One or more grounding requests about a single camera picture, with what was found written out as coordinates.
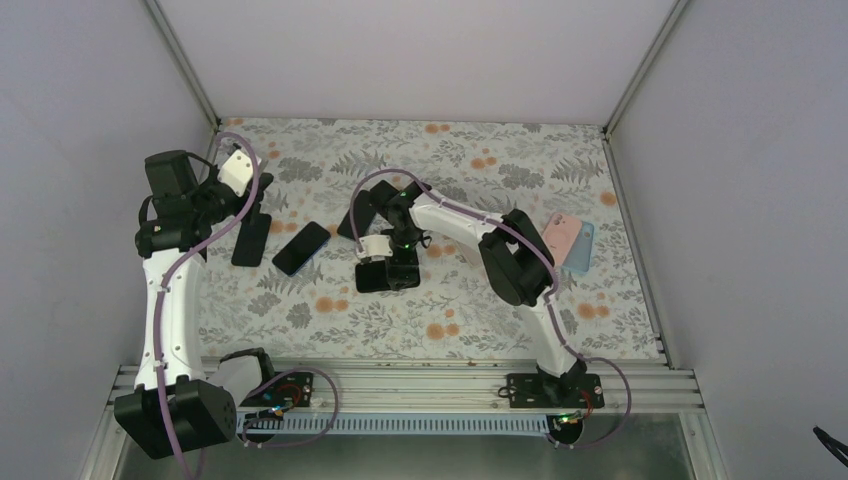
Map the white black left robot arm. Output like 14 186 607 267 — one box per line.
114 144 279 460

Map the pink phone case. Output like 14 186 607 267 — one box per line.
541 213 583 267

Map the light blue phone case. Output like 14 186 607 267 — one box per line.
563 221 595 275

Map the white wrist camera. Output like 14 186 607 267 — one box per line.
355 235 393 260
216 149 254 197

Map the black phone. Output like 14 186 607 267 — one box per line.
354 260 397 293

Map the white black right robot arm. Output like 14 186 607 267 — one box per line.
355 181 587 407

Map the aluminium mounting rail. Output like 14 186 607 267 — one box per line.
274 358 704 414

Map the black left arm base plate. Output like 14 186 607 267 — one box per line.
240 372 314 409

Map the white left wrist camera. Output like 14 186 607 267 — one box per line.
216 149 254 197

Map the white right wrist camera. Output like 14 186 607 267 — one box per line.
355 235 393 260

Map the floral patterned table mat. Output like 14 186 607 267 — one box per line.
198 117 660 361

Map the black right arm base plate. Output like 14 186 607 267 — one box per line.
497 373 605 409

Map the black object at corner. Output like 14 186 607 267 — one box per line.
812 426 848 467

